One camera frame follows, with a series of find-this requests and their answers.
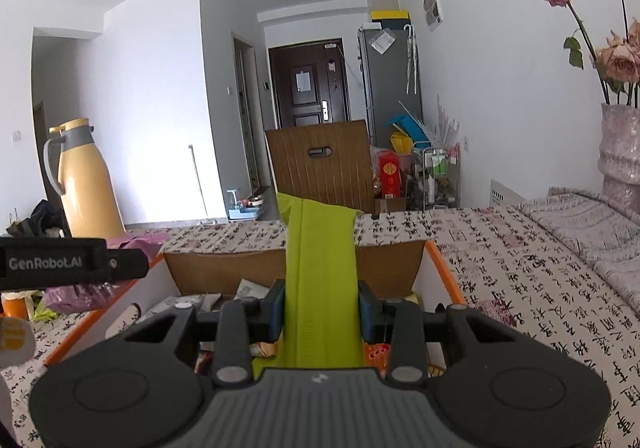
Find calligraphy printed tablecloth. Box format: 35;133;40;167
0;205;640;448

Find brown cardboard carton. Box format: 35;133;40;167
375;197;409;214

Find white decorative fronds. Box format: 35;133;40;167
434;95;461;147

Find dark brown door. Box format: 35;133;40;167
268;38;351;129

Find yellow and black box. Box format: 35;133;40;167
370;8;411;24

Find grey refrigerator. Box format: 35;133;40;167
357;23;424;150

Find orange snack packet yellow border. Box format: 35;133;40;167
362;340;397;379

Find green wrapper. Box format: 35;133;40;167
32;298;57;322

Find grey folded blanket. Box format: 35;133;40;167
520;186;640;330

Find pink textured vase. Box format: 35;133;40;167
597;102;640;215

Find black bag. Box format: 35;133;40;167
6;198;67;239

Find orange fruit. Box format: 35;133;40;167
0;293;32;320

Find wooden chair back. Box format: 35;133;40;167
265;119;377;217

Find metal utility cart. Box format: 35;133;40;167
422;144;461;212

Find red gift box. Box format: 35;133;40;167
377;150;404;199

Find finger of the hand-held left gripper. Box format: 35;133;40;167
105;248;150;280

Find long green snack packet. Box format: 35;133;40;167
276;192;365;380

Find red cardboard box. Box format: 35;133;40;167
44;239;469;380

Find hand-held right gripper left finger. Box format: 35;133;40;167
107;279;287;389

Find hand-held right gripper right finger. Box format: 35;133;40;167
356;279;533;389

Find yellow thermos jug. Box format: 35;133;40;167
42;118;126;240

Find clear hanging umbrella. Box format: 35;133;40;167
403;24;419;95

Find dried pink roses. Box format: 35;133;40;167
523;0;640;107

